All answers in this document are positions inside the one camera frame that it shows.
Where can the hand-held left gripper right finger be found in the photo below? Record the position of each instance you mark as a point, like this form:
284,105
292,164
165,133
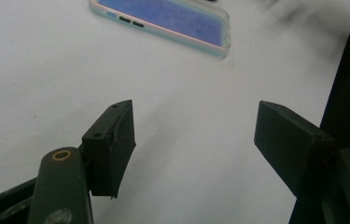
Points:
291,143

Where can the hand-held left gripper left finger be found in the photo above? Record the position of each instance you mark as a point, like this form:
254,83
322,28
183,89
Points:
109,149

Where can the dark smartphone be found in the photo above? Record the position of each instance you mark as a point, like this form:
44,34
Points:
179,18

